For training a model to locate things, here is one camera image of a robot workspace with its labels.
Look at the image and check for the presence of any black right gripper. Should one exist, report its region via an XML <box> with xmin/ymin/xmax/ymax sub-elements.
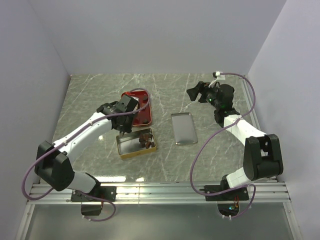
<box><xmin>186</xmin><ymin>81</ymin><xmax>221</xmax><ymax>111</ymax></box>

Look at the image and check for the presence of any silver tin lid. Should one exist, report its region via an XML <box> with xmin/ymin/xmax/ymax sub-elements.
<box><xmin>171</xmin><ymin>112</ymin><xmax>198</xmax><ymax>146</ymax></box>

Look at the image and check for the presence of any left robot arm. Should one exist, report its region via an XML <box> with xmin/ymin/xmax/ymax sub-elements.
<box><xmin>34</xmin><ymin>94</ymin><xmax>140</xmax><ymax>201</ymax></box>

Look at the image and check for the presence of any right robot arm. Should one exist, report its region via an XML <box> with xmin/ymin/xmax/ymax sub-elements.
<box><xmin>186</xmin><ymin>81</ymin><xmax>284</xmax><ymax>200</ymax></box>

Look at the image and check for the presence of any red rectangular tray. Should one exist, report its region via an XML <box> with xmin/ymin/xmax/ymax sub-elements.
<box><xmin>121</xmin><ymin>90</ymin><xmax>152</xmax><ymax>127</ymax></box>

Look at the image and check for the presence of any gold tin box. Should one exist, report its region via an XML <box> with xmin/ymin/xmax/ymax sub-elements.
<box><xmin>116</xmin><ymin>128</ymin><xmax>157</xmax><ymax>160</ymax></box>

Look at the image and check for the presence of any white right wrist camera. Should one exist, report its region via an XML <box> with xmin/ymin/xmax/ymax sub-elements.
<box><xmin>208</xmin><ymin>71</ymin><xmax>226</xmax><ymax>88</ymax></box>

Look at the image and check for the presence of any aluminium mounting rail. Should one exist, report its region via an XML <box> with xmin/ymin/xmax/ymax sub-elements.
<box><xmin>27</xmin><ymin>181</ymin><xmax>291</xmax><ymax>205</ymax></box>

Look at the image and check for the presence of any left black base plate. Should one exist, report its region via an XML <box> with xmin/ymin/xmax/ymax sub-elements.
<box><xmin>70</xmin><ymin>185</ymin><xmax>117</xmax><ymax>203</ymax></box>

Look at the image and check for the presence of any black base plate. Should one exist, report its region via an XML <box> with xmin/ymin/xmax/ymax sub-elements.
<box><xmin>200</xmin><ymin>184</ymin><xmax>249</xmax><ymax>202</ymax></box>
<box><xmin>70</xmin><ymin>185</ymin><xmax>117</xmax><ymax>203</ymax></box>

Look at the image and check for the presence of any black box under rail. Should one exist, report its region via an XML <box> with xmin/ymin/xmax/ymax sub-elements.
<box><xmin>80</xmin><ymin>204</ymin><xmax>103</xmax><ymax>217</ymax></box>

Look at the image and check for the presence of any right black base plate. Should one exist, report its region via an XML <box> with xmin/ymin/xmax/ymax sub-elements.
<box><xmin>200</xmin><ymin>184</ymin><xmax>249</xmax><ymax>202</ymax></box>

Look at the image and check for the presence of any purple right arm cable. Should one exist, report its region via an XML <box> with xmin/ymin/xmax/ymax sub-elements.
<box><xmin>189</xmin><ymin>72</ymin><xmax>257</xmax><ymax>221</ymax></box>

